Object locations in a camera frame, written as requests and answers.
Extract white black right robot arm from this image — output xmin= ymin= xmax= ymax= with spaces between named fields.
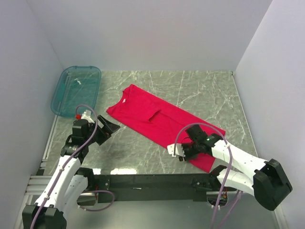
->
xmin=183 ymin=124 xmax=293 ymax=211

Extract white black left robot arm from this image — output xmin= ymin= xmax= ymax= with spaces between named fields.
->
xmin=22 ymin=112 xmax=120 ymax=229

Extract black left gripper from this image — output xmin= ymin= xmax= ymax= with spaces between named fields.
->
xmin=84 ymin=114 xmax=120 ymax=145

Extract teal transparent plastic bin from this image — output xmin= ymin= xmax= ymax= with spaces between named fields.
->
xmin=51 ymin=66 xmax=102 ymax=118

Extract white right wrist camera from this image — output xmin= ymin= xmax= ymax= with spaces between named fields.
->
xmin=167 ymin=143 xmax=185 ymax=157

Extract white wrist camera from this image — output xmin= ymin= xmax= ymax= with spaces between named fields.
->
xmin=167 ymin=143 xmax=185 ymax=157
xmin=75 ymin=110 xmax=94 ymax=123

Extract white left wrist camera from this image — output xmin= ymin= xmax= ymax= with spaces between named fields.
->
xmin=75 ymin=110 xmax=94 ymax=123

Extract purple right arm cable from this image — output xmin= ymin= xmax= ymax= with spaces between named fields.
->
xmin=173 ymin=123 xmax=244 ymax=229

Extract aluminium frame rail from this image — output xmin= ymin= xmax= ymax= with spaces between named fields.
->
xmin=14 ymin=115 xmax=58 ymax=229

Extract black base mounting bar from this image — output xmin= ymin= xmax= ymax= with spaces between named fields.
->
xmin=85 ymin=173 xmax=221 ymax=202

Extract red t shirt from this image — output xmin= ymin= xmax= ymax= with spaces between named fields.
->
xmin=106 ymin=83 xmax=226 ymax=174

